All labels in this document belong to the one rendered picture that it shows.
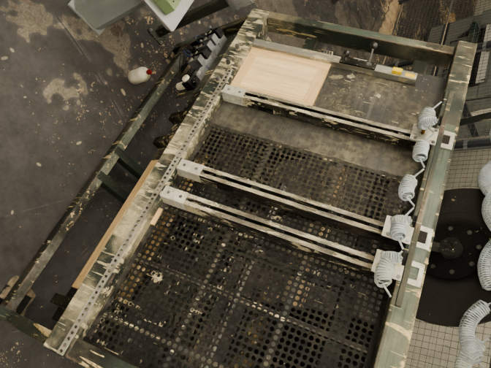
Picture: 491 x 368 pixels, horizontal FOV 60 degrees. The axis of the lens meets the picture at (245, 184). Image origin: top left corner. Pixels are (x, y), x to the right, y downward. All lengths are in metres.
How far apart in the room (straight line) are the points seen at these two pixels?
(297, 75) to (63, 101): 1.43
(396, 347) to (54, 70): 2.37
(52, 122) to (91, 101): 0.30
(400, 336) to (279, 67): 1.56
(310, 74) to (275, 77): 0.20
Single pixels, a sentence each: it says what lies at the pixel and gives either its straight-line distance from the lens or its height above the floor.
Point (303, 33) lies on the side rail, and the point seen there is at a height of 1.08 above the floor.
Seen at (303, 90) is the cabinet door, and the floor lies 1.23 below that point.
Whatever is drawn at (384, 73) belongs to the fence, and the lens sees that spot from 2.52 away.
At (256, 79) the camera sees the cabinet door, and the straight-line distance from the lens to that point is 2.49.
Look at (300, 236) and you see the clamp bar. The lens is 1.87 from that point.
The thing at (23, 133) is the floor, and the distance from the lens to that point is 2.77.
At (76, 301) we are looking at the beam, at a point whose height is 0.83.
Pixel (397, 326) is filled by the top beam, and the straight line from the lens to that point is 1.76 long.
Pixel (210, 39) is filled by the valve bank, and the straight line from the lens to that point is 2.66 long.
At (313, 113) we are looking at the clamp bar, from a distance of 2.24.
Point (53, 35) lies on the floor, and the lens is 2.98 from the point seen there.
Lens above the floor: 2.59
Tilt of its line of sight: 43 degrees down
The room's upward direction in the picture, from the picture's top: 88 degrees clockwise
